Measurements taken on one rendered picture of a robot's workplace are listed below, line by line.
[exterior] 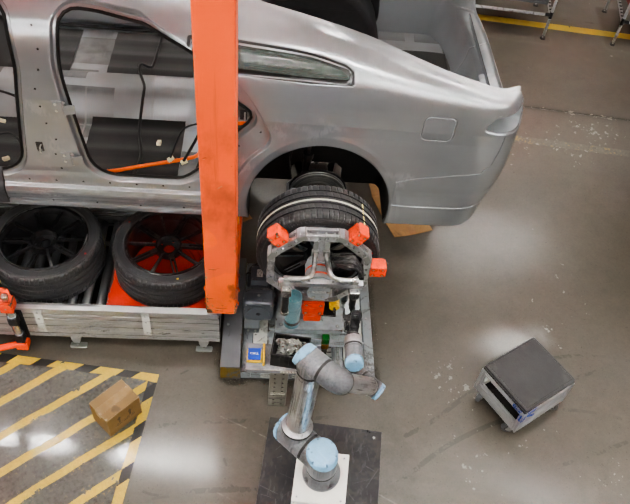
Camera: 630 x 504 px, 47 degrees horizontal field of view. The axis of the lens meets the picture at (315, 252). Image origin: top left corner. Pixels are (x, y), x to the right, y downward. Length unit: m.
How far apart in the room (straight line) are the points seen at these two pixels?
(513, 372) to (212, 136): 2.22
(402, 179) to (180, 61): 1.96
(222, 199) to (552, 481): 2.44
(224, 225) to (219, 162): 0.40
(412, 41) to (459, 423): 2.67
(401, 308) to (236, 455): 1.46
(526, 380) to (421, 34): 2.60
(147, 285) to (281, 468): 1.27
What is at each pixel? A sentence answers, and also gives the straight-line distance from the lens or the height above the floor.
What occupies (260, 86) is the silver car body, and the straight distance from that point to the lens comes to 3.58.
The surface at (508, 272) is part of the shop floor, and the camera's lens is 5.21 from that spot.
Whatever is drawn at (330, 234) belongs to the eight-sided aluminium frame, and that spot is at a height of 1.12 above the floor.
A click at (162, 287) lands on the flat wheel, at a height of 0.49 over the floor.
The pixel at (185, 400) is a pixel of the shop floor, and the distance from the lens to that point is 4.35.
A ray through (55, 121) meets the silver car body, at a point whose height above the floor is 1.36.
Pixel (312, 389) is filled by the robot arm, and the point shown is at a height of 1.01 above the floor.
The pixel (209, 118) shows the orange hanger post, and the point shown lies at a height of 1.89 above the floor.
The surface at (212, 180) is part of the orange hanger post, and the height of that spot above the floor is 1.54.
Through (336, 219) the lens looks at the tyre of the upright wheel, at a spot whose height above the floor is 1.16.
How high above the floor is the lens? 3.80
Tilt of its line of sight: 49 degrees down
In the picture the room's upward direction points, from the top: 7 degrees clockwise
